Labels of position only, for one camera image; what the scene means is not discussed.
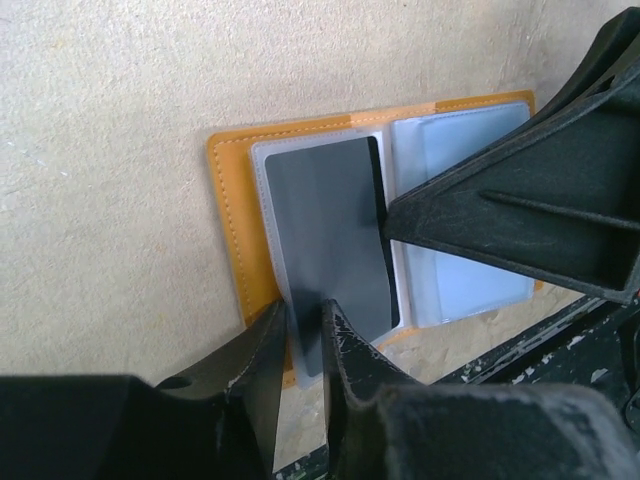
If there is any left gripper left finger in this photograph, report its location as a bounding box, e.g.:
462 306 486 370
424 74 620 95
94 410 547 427
1 301 287 479

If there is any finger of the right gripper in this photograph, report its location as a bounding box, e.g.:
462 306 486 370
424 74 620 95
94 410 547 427
385 6 639 304

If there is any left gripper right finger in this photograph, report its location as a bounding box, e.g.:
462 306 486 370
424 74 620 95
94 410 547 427
321 300 630 479

